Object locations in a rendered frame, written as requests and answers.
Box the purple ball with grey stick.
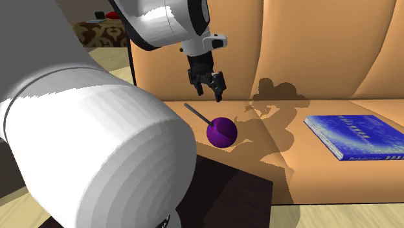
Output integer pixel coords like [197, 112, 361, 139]
[184, 102, 238, 149]

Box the brown patterned side table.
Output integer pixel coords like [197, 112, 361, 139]
[71, 11, 129, 49]

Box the blue book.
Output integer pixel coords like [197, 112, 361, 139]
[304, 115, 404, 161]

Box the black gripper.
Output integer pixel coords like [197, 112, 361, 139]
[186, 51, 227, 103]

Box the orange sofa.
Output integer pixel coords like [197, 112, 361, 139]
[129, 0, 404, 206]

